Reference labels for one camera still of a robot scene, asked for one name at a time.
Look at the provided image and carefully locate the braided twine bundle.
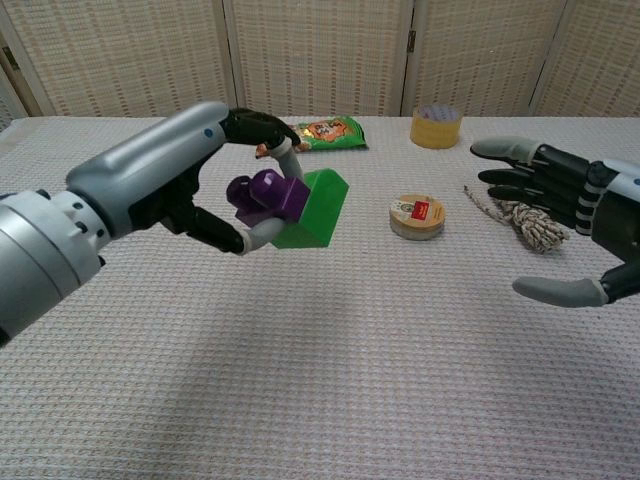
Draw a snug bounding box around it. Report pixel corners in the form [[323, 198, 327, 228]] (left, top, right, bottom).
[[463, 184, 571, 256]]

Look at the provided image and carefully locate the green small block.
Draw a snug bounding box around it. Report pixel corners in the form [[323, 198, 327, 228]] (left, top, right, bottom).
[[270, 169, 350, 250]]

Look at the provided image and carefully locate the green orange snack bag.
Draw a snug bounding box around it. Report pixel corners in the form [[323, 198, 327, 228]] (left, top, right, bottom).
[[287, 115, 370, 153]]

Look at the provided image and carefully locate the white woven tablecloth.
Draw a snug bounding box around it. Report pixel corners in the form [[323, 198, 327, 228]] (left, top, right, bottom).
[[0, 115, 640, 480]]

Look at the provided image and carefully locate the yellow tape roll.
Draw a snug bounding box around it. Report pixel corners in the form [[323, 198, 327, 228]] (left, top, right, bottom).
[[409, 104, 464, 150]]

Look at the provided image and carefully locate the round golden tin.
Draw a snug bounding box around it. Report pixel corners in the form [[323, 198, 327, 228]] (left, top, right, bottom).
[[388, 193, 446, 241]]

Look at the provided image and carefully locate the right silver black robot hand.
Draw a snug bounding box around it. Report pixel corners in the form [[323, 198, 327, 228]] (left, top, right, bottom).
[[469, 137, 640, 309]]

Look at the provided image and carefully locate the purple small block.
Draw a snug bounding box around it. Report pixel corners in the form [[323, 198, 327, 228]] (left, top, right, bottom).
[[225, 169, 314, 229]]

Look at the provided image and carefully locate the beige folding screen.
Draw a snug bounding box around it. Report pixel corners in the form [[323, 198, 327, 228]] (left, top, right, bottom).
[[0, 0, 640, 121]]

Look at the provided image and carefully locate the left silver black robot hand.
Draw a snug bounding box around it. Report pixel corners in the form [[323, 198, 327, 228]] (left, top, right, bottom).
[[66, 101, 307, 257]]

